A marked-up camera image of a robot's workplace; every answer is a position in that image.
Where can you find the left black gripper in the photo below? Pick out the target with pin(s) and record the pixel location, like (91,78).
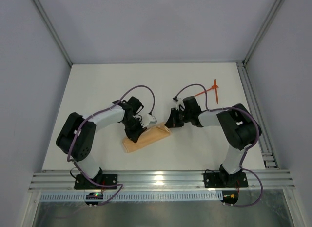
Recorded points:
(133,129)

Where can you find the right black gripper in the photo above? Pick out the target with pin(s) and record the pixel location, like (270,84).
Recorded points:
(176,118)

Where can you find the peach cloth napkin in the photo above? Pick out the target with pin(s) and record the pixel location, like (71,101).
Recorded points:
(152,135)

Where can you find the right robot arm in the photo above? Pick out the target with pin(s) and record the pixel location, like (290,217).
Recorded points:
(240,129)

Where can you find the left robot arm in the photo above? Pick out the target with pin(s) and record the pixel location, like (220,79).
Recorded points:
(77,135)

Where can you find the orange plastic fork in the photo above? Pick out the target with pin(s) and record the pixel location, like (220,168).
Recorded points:
(203,92)

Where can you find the orange plastic knife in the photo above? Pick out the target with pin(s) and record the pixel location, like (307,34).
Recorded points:
(216,91)

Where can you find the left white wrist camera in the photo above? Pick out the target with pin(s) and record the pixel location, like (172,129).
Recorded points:
(148,121)

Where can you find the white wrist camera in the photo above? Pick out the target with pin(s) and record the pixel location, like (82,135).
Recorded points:
(179,105)
(148,121)

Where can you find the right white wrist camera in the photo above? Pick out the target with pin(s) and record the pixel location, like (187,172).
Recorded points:
(179,105)

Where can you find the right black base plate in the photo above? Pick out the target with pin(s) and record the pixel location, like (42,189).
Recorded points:
(221,179)

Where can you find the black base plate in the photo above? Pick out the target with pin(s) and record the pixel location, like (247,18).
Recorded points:
(221,179)
(81,183)

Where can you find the perforated cable tray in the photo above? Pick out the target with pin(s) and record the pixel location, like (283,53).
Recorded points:
(132,196)

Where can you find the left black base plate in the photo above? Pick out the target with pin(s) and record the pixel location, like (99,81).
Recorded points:
(81,183)

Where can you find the right side aluminium rail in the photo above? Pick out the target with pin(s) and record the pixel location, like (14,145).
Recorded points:
(265,144)

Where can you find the aluminium rail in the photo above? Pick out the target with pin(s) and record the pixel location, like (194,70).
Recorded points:
(61,180)
(265,144)

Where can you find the aluminium front rail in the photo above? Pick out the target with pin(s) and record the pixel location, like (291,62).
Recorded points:
(61,180)

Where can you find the left frame post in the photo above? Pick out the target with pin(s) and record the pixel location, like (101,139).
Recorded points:
(52,31)

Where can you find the frame post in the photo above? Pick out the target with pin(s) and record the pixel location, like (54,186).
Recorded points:
(269,18)
(52,31)

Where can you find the right frame post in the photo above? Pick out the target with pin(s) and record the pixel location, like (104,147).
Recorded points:
(269,18)

